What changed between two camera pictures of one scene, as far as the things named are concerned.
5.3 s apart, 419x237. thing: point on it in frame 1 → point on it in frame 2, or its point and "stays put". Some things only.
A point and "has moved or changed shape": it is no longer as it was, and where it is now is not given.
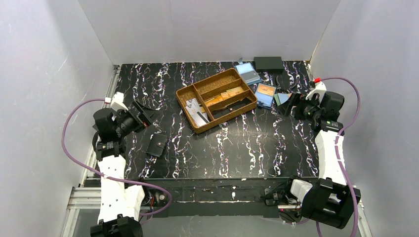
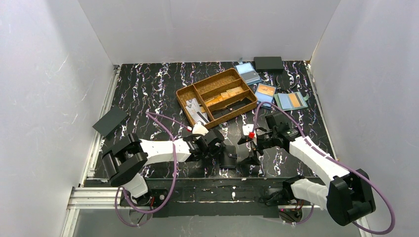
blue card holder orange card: x=265 y=95 stays put
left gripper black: x=139 y=115 → x=221 y=150
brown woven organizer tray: x=215 y=99 stays put
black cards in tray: x=244 y=101 stays put
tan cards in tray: x=225 y=95 stays put
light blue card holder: x=249 y=73 stays put
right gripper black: x=297 y=106 → x=256 y=149
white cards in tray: x=193 y=108 stays put
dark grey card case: x=150 y=112 has moved or changed shape
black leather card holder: x=156 y=144 has moved or changed shape
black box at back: x=270 y=64 stays put
